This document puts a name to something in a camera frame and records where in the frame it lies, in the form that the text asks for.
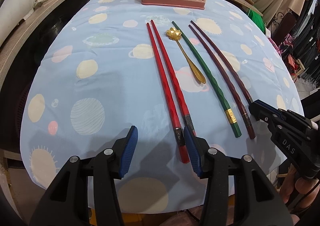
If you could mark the white blue-lid storage box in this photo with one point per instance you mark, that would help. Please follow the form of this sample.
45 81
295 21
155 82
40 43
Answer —
12 12

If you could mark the gold flower spoon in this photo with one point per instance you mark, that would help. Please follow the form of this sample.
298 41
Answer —
176 35

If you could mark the green chopstick gold band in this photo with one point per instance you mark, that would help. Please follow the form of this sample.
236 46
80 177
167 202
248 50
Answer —
223 101

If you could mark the blue planet-print tablecloth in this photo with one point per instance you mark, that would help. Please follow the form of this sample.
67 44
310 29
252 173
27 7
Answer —
82 105

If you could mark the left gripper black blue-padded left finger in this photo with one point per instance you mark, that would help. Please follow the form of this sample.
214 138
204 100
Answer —
65 202

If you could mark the red chopstick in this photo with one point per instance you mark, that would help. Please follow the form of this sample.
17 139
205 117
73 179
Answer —
175 122
178 93

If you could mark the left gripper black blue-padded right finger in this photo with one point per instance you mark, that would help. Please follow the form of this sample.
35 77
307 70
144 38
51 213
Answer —
256 200

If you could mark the wooden counter shelf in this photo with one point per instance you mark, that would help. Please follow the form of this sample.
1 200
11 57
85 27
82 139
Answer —
96 25

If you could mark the green bag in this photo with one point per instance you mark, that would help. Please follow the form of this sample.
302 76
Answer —
257 20

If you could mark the person's right hand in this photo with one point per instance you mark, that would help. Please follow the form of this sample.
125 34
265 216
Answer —
309 188

